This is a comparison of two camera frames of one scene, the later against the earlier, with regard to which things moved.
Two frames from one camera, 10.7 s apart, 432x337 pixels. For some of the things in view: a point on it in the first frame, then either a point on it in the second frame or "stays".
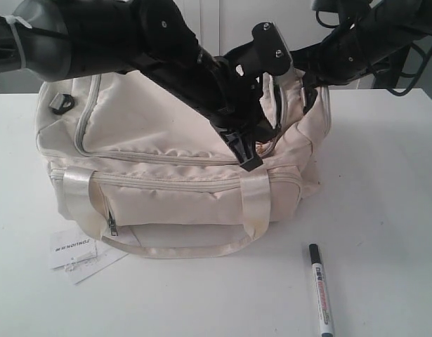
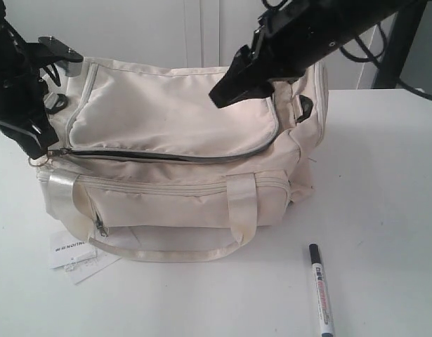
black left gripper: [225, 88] to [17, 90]
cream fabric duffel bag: [149, 177] stays
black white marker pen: [322, 292] stays
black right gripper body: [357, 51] to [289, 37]
